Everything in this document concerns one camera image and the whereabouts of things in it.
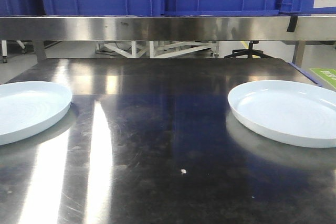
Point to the light blue plate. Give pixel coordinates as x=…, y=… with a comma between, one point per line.
x=30, y=107
x=289, y=112

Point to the black office chair base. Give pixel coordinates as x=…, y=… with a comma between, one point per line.
x=249, y=52

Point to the black tape strip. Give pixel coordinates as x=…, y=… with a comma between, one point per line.
x=292, y=24

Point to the white metal frame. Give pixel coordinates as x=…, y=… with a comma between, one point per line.
x=154, y=49

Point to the stainless steel shelf rail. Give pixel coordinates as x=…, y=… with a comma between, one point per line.
x=124, y=28

